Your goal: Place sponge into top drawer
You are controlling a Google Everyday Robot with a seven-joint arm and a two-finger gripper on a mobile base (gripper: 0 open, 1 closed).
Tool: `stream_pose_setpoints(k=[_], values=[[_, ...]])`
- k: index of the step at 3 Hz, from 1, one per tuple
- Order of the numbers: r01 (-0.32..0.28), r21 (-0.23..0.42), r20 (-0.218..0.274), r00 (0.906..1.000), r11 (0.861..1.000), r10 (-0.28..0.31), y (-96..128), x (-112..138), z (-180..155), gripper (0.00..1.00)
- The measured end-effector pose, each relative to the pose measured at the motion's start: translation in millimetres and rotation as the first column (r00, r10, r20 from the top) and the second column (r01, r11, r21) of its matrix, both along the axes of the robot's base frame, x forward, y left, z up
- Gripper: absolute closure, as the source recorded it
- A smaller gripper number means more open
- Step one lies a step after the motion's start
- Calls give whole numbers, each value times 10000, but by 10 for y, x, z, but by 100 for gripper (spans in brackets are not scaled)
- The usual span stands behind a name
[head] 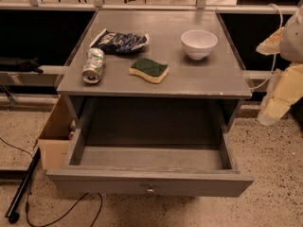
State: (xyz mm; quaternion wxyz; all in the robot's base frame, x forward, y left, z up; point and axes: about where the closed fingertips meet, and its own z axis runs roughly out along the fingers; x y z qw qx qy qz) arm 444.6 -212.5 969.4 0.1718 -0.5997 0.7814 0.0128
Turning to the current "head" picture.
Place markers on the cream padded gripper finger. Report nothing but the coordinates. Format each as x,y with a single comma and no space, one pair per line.
270,46
284,90

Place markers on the green and yellow sponge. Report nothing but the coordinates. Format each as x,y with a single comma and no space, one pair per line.
149,70

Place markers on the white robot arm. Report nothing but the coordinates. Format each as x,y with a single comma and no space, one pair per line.
291,40

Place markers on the small metal drawer knob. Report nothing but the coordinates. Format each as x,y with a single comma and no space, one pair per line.
150,190

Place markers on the open grey top drawer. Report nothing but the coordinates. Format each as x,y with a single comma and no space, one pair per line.
123,144

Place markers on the white ceramic bowl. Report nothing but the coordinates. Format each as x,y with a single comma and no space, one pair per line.
198,44

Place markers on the grey wooden cabinet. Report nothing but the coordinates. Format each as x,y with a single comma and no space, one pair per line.
219,75

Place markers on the blue crumpled chip bag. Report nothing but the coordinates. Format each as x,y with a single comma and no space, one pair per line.
117,43

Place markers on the crushed silver soda can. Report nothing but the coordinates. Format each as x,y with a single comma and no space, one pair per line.
93,68

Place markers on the brown cardboard box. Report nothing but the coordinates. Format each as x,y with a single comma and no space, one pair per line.
54,140

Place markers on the black object on shelf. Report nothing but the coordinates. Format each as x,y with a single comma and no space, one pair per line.
10,64

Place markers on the black metal bar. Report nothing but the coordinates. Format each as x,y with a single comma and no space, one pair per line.
25,176

